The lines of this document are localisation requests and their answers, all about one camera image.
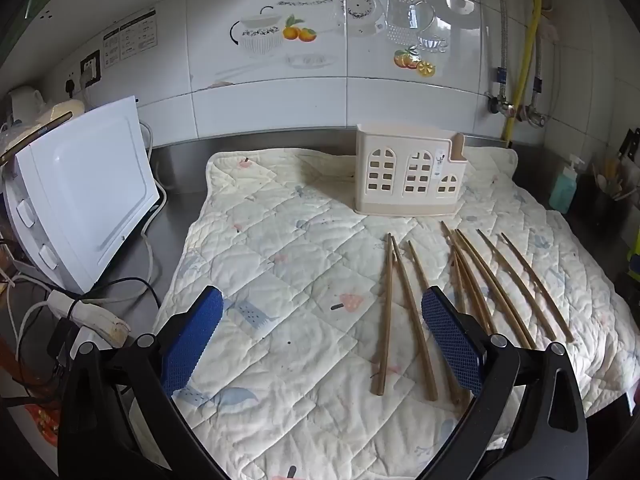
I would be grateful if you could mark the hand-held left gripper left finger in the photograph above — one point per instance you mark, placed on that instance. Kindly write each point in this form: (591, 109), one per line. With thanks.
(195, 335)

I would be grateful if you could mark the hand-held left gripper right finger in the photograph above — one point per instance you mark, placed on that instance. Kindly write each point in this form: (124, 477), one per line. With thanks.
(450, 335)

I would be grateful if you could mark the row of wooden chopsticks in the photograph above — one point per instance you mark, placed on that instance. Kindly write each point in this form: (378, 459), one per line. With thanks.
(383, 310)

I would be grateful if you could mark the cream plastic utensil holder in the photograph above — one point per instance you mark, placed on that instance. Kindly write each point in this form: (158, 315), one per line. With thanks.
(395, 145)

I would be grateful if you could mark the white power strip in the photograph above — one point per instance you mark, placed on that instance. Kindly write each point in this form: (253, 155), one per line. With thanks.
(92, 317)

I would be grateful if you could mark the white quilted mat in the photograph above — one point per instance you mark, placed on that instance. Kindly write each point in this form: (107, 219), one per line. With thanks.
(310, 270)

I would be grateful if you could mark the white microwave oven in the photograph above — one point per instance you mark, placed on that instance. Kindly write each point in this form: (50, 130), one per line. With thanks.
(85, 185)

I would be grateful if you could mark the green soap dispenser bottle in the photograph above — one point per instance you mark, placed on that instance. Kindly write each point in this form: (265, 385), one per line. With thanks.
(564, 187)

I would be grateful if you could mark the black utensil cup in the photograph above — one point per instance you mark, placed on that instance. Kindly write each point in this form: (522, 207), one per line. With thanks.
(607, 195)

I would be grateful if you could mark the metal water valve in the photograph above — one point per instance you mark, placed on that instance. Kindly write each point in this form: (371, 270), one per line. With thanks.
(500, 105)
(534, 117)

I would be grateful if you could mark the cream kitchen appliance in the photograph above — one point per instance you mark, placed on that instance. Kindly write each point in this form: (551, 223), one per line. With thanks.
(65, 109)

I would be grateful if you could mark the white electric kettle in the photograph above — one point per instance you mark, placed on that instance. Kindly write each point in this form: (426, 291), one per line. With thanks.
(25, 102)

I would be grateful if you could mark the black wall socket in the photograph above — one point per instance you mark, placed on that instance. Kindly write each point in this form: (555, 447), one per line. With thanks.
(91, 67)

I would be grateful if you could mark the white wall label sticker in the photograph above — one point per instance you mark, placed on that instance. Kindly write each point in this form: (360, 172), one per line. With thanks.
(130, 35)

